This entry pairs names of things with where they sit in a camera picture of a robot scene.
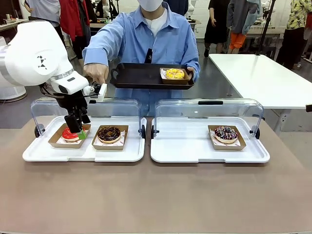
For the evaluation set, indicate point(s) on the red glazed donut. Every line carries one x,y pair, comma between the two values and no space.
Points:
67,136

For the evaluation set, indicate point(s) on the black lid hinge knob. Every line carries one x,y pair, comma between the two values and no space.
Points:
37,131
143,131
257,133
153,132

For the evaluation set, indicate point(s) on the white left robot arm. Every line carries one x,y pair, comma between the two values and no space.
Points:
29,56

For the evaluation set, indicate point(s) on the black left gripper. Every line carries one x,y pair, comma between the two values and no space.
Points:
73,104

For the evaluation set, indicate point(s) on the white face mask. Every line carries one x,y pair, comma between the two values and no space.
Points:
151,5

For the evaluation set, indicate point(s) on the person in yellow patterned shirt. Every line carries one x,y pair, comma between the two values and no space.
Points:
295,31

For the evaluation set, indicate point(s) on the large white table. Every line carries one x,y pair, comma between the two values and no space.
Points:
258,78

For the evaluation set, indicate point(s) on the black tripod stand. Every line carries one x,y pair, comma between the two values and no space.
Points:
267,29

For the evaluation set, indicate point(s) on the yellow sprinkled donut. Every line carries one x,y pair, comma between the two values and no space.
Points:
175,74

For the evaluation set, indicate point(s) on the person's left forearm blue sleeve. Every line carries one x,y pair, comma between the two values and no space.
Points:
197,68

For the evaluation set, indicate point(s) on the white plastic serving tray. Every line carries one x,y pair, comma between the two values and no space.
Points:
112,156
185,146

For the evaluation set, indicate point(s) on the person in red jacket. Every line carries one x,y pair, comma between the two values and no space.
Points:
73,19

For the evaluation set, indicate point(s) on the person torso in blue shirt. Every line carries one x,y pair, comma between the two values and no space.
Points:
151,36

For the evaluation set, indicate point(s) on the person in black dress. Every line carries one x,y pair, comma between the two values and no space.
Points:
215,26

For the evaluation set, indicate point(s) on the black clip-on device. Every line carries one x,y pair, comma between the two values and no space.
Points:
149,56

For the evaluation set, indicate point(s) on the brown cardboard donut box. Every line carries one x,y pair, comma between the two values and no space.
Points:
226,147
175,81
107,147
63,145

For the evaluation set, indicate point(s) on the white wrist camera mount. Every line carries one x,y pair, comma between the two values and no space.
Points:
101,91

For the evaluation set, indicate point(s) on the figure with orange shorts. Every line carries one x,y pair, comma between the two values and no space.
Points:
240,24

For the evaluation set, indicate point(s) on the clear plastic tray lid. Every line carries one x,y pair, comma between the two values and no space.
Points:
117,109
219,114

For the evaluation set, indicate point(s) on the person's left hand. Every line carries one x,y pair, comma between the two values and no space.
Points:
192,73

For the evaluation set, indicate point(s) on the person's right hand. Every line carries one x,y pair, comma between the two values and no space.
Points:
96,72

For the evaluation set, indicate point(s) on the white round base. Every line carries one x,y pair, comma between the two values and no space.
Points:
12,93

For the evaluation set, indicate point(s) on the person's right forearm blue sleeve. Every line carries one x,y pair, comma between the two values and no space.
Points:
100,53

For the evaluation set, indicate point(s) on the chocolate glazed donut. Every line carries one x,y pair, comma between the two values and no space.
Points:
107,136

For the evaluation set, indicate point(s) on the chocolate donut with coloured sprinkles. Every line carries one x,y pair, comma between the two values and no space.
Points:
225,135

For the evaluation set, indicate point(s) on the white printed paper liner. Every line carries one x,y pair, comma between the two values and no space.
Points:
240,142
59,141
123,137
162,73

